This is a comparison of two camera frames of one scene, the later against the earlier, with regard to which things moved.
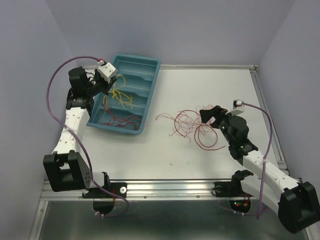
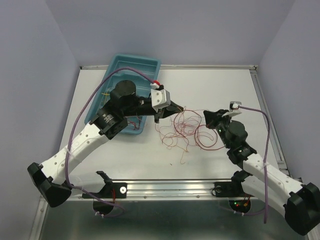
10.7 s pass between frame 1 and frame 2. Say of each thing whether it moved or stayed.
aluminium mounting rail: stayed
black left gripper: moved
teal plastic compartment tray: stayed
